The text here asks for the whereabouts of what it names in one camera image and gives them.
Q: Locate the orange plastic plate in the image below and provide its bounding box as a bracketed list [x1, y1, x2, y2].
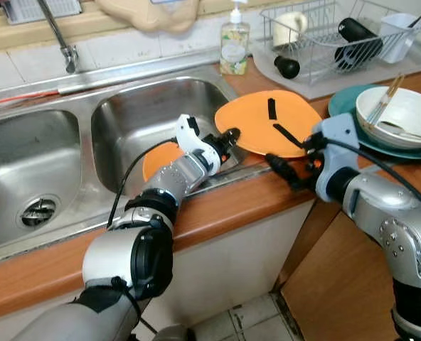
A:
[215, 90, 324, 158]

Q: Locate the orange plastic bowl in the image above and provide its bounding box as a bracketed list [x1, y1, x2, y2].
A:
[142, 141, 186, 182]

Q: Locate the long black strip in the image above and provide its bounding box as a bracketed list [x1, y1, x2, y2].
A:
[272, 123, 304, 148]

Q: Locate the teal plate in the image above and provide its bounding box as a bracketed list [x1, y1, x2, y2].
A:
[328, 84, 421, 161]

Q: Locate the silver metal spoon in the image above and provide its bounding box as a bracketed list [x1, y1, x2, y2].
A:
[375, 121, 421, 143]

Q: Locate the black round cap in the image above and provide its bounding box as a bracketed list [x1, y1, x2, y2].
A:
[274, 55, 302, 80]

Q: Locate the brown wooden chopstick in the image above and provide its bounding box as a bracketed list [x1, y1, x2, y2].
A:
[367, 77, 400, 127]
[373, 73, 405, 129]

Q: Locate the clear soap pump bottle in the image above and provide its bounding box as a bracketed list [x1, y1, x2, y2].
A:
[220, 2, 251, 76]

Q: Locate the stainless steel double sink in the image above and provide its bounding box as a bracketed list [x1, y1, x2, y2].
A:
[0, 64, 268, 264]

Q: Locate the white ceramic bowl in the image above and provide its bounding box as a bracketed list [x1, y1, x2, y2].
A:
[355, 85, 421, 150]

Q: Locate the white cabinet front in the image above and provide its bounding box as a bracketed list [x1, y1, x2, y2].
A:
[0, 199, 318, 341]

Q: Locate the brown wooden cabinet door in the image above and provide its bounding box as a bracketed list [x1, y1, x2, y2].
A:
[278, 206, 403, 341]

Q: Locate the black bottle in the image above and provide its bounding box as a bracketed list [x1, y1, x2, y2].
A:
[335, 18, 383, 70]

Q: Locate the white mug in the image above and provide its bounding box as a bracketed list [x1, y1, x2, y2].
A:
[271, 11, 309, 49]

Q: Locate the white cutlery holder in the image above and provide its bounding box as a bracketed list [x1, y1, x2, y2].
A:
[378, 13, 421, 65]

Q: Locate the beige cloth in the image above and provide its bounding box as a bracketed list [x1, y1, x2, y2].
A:
[95, 0, 201, 33]

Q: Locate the metal sink faucet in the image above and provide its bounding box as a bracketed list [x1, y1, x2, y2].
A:
[36, 0, 80, 74]

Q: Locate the metal sink drain strainer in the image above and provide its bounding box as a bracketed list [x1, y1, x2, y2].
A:
[17, 195, 60, 229]

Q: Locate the grey robot foot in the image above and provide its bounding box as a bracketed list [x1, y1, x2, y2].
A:
[152, 325, 190, 341]

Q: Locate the white slatted basket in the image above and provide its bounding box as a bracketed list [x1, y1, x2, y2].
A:
[1, 0, 83, 26]

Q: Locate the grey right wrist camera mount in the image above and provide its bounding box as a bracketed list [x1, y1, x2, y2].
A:
[311, 112, 361, 196]

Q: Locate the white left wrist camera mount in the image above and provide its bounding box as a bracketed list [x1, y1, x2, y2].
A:
[175, 114, 204, 153]

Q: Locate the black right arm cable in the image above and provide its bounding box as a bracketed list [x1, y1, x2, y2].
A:
[323, 135, 421, 210]

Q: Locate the wire dish rack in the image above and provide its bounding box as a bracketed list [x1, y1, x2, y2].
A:
[260, 0, 421, 77]

